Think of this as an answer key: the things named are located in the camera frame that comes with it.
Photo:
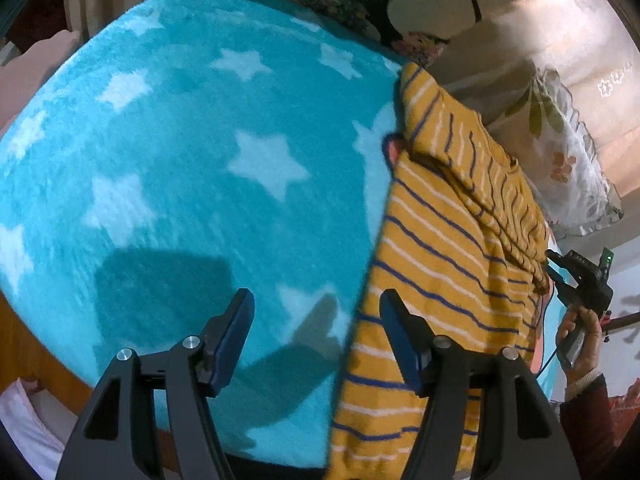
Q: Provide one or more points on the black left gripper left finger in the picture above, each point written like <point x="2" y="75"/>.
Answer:
<point x="115" y="436"/>

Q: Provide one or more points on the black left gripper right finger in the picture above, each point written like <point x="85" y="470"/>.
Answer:
<point x="518" y="436"/>

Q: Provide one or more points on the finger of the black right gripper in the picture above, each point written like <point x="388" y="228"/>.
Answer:
<point x="570" y="262"/>
<point x="564" y="291"/>

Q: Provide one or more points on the yellow striped knit sweater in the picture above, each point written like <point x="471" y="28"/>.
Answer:
<point x="463" y="242"/>

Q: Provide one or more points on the dark red sleeve forearm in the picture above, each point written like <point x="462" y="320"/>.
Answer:
<point x="586" y="420"/>

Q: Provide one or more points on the person right hand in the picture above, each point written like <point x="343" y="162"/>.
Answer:
<point x="588" y="358"/>

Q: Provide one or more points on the pink white bedsheet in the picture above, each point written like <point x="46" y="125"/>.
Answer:
<point x="38" y="424"/>

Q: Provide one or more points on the red fabric on rack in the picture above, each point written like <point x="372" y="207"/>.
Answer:
<point x="624" y="411"/>

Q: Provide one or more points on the white leaf print pillow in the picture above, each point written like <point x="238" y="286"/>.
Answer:
<point x="542" y="129"/>

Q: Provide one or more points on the turquoise star fleece blanket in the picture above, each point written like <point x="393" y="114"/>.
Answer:
<point x="192" y="148"/>

